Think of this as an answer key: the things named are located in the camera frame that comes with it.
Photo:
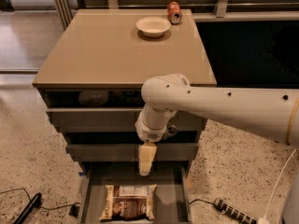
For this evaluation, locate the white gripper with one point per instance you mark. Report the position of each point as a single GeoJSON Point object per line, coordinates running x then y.
{"type": "Point", "coordinates": [149, 132]}

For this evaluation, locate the brown chip bag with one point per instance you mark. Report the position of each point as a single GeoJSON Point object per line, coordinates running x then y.
{"type": "Point", "coordinates": [129, 203]}

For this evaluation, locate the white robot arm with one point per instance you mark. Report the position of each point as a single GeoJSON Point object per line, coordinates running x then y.
{"type": "Point", "coordinates": [249, 151]}

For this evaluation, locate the bottom grey drawer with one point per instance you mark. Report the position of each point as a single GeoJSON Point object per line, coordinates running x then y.
{"type": "Point", "coordinates": [170, 205]}

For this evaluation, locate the grey drawer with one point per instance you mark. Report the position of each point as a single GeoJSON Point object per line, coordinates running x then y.
{"type": "Point", "coordinates": [129, 152]}
{"type": "Point", "coordinates": [112, 120]}
{"type": "Point", "coordinates": [170, 205]}

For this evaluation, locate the middle grey drawer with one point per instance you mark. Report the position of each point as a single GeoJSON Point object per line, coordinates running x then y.
{"type": "Point", "coordinates": [129, 152]}

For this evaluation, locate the grey bowl in drawer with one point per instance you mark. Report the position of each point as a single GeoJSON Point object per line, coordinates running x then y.
{"type": "Point", "coordinates": [93, 97]}

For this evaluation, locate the tan drawer cabinet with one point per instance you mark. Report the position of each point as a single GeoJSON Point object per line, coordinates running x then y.
{"type": "Point", "coordinates": [103, 50]}

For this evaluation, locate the top grey drawer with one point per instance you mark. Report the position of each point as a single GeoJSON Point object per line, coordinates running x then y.
{"type": "Point", "coordinates": [112, 120]}

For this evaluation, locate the black power adapter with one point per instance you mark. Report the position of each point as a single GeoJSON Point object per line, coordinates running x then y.
{"type": "Point", "coordinates": [74, 210]}

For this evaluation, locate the black power strip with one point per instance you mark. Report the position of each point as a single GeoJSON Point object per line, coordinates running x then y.
{"type": "Point", "coordinates": [233, 212]}

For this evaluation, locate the black bar on floor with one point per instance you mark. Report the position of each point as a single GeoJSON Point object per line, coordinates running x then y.
{"type": "Point", "coordinates": [33, 203]}

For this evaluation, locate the white bowl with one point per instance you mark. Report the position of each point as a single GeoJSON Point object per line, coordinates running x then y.
{"type": "Point", "coordinates": [153, 26]}

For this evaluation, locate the orange soda can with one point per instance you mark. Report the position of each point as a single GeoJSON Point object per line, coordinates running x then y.
{"type": "Point", "coordinates": [174, 12]}

